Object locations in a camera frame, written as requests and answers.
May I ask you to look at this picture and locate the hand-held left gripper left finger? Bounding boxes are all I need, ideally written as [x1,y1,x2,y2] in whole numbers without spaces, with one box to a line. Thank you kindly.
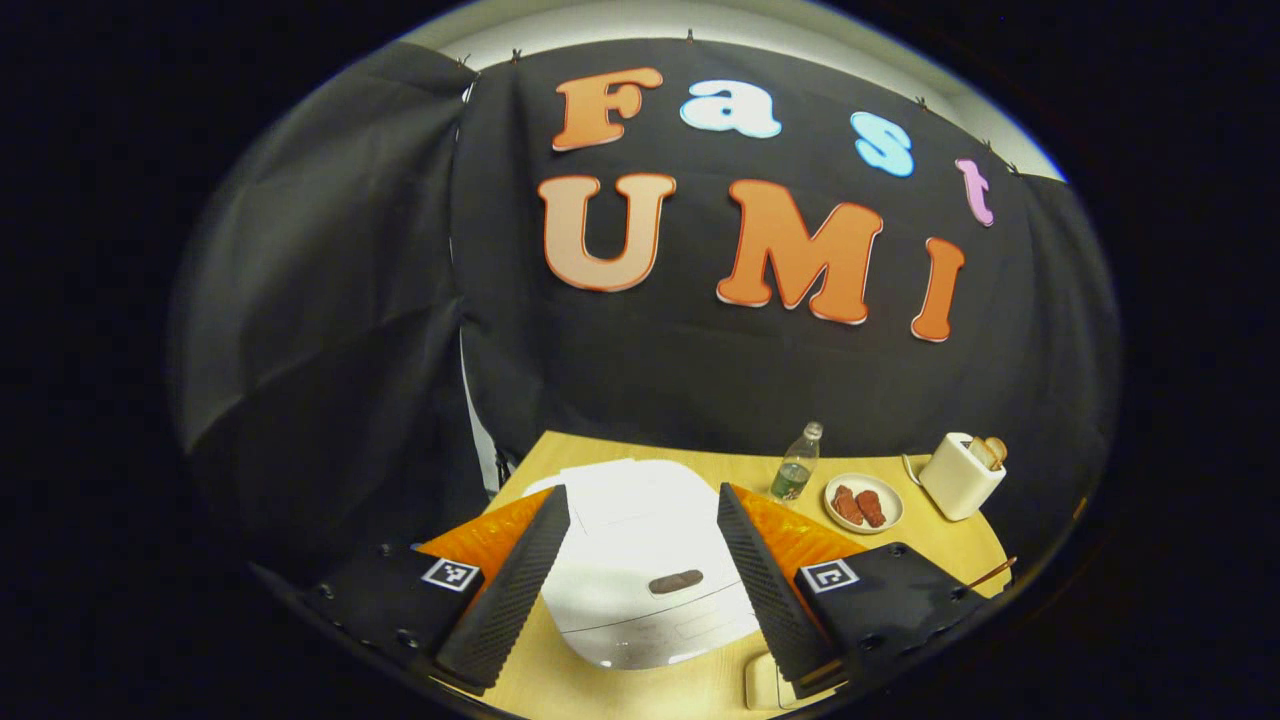
[300,485,571,693]

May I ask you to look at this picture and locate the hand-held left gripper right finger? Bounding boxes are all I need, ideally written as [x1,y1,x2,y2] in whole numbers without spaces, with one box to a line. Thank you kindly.
[716,483,1001,701]

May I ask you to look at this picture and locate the white rice cooker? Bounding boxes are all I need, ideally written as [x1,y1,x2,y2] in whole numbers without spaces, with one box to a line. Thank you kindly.
[520,458,763,671]

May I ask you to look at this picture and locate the cream square dish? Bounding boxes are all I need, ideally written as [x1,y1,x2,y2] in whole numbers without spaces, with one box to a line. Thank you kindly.
[744,652,831,711]

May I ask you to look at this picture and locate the clear plastic water bottle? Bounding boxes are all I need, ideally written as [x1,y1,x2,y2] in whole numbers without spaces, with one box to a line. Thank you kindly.
[769,421,824,503]

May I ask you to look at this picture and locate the round beige plate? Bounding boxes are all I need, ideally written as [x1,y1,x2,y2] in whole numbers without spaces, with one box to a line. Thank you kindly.
[824,472,905,535]

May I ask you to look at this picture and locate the white toaster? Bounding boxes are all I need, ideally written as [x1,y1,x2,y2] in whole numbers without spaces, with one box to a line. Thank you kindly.
[918,432,1008,522]

